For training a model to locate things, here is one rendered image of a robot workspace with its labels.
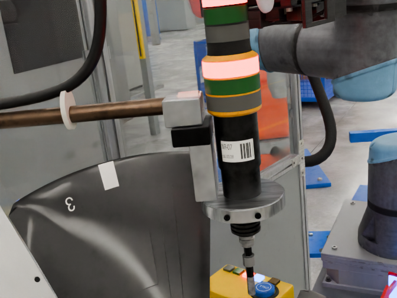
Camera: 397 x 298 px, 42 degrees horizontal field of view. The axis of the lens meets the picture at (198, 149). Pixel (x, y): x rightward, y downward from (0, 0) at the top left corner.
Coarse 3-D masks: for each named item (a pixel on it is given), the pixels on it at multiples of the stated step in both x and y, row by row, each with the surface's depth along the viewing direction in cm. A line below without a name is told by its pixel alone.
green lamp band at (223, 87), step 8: (208, 80) 39; (216, 80) 38; (224, 80) 38; (232, 80) 38; (240, 80) 38; (248, 80) 38; (256, 80) 39; (208, 88) 39; (216, 88) 38; (224, 88) 38; (232, 88) 38; (240, 88) 38; (248, 88) 38; (256, 88) 39
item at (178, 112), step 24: (168, 96) 41; (192, 96) 40; (168, 120) 40; (192, 120) 40; (192, 144) 40; (192, 168) 41; (216, 168) 43; (216, 192) 41; (264, 192) 42; (216, 216) 40; (240, 216) 39; (264, 216) 40
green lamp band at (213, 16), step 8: (216, 8) 37; (224, 8) 37; (232, 8) 37; (240, 8) 37; (208, 16) 37; (216, 16) 37; (224, 16) 37; (232, 16) 37; (240, 16) 37; (248, 16) 38; (208, 24) 38; (216, 24) 37
